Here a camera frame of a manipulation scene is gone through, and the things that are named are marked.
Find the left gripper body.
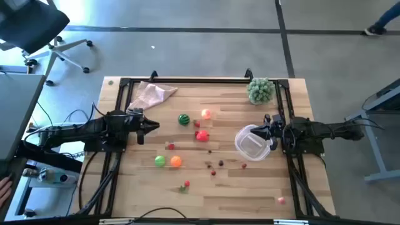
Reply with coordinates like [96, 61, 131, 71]
[126, 107, 149, 145]

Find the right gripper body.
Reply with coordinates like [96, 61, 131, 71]
[264, 114, 286, 151]

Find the clear plastic tupperware container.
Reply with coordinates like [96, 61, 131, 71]
[234, 124, 272, 162]

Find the toy watermelon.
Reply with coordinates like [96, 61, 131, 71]
[177, 113, 191, 126]

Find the large red toy tomato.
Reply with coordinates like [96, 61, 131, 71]
[196, 129, 210, 143]

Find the beige cloth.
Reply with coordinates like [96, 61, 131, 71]
[127, 81, 179, 111]

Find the potted green succulent plant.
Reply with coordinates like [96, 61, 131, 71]
[246, 77, 276, 106]

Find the white paper label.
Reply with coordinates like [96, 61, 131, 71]
[59, 142, 86, 160]

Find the small white device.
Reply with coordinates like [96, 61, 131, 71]
[37, 167, 78, 185]

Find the black desk beam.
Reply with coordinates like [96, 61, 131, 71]
[15, 140, 84, 174]

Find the grey desk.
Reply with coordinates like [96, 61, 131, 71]
[0, 73, 47, 161]

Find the person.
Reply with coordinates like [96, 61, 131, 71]
[364, 2, 400, 36]

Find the office chair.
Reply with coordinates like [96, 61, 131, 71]
[0, 0, 94, 87]

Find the person's hand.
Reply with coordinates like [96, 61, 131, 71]
[0, 176, 13, 209]

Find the black cable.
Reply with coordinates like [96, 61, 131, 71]
[124, 206, 188, 225]

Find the silver metal bracket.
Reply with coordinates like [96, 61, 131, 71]
[273, 219, 309, 225]
[99, 218, 126, 225]

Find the grey metal table frame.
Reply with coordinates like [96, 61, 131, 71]
[345, 77, 400, 184]

